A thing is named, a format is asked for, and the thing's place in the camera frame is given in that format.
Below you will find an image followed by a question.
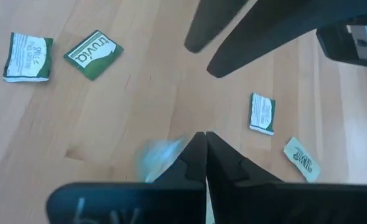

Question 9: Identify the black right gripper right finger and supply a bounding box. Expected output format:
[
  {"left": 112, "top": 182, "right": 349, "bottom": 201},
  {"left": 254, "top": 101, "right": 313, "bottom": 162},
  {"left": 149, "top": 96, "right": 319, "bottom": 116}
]
[{"left": 206, "top": 131, "right": 367, "bottom": 224}]

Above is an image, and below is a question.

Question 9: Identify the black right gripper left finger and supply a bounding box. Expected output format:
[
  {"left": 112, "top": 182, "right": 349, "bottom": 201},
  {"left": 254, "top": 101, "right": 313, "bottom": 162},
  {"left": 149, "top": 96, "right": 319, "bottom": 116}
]
[{"left": 45, "top": 131, "right": 208, "bottom": 224}]

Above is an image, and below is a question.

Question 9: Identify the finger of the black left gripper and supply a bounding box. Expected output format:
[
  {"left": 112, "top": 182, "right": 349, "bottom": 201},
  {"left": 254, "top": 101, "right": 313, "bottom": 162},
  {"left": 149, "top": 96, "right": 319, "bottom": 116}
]
[
  {"left": 206, "top": 0, "right": 367, "bottom": 78},
  {"left": 183, "top": 0, "right": 250, "bottom": 54}
]

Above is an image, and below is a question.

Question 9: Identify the green white truvia packet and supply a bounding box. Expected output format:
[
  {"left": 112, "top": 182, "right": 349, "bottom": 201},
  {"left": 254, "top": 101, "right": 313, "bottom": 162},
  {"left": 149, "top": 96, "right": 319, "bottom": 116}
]
[
  {"left": 2, "top": 32, "right": 54, "bottom": 83},
  {"left": 133, "top": 133, "right": 192, "bottom": 184},
  {"left": 248, "top": 91, "right": 277, "bottom": 137},
  {"left": 63, "top": 29, "right": 125, "bottom": 82}
]

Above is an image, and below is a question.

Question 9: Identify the pale green sugar packet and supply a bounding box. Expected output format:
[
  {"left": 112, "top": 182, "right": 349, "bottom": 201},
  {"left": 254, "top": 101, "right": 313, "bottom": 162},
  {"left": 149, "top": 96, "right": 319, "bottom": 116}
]
[{"left": 282, "top": 136, "right": 322, "bottom": 184}]

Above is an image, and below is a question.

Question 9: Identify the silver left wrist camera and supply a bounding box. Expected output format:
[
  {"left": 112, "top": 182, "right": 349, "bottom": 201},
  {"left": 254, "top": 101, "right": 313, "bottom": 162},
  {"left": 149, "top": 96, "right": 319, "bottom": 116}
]
[{"left": 345, "top": 24, "right": 367, "bottom": 62}]

